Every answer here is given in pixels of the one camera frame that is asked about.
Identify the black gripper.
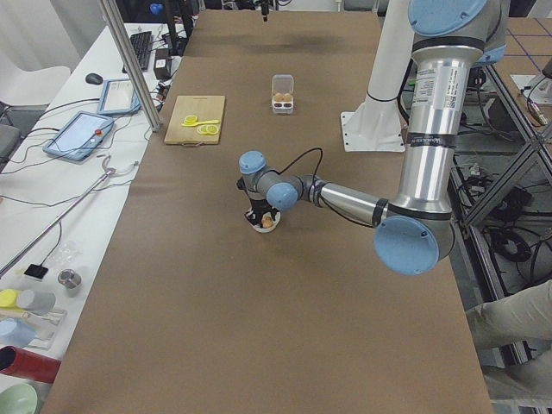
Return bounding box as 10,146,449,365
244,198,280,225
260,0,270,22

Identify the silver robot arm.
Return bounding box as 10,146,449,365
237,1,510,275

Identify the clear plastic egg box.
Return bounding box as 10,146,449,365
271,74,294,115

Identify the black power adapter box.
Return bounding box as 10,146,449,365
154,48,173,81

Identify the white ceramic bowl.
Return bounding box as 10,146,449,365
244,209,281,234

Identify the lemon slice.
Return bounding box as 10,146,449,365
197,124,220,135
182,115,198,126

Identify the yellow plastic knife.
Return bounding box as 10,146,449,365
181,119,220,127

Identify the wooden cutting board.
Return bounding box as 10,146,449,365
164,95,226,146

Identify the black keyboard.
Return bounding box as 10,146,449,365
129,31,153,72

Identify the metal rod tool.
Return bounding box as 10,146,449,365
1,155,140,277

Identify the blue teach pendant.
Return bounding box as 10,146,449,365
43,111,115,161
97,78,141,116

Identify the black computer mouse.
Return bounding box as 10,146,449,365
85,72,104,85

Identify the small metal cup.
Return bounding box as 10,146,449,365
57,269,82,298

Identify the small black square pad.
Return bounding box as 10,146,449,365
23,264,48,280

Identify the grey cup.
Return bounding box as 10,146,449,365
16,289,56,315

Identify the yellow cup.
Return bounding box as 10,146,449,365
0,289,21,309

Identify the light blue cup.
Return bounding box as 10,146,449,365
0,318,35,348

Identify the person in beige trousers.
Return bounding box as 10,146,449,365
466,280,551,408

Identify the red cylinder bottle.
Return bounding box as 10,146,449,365
1,346,61,384

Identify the green bowl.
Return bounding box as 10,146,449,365
0,384,42,414

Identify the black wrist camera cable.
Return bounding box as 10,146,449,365
279,147,324,182

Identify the white camera pillar base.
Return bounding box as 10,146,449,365
341,0,414,152

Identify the aluminium frame post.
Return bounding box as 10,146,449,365
98,0,161,132

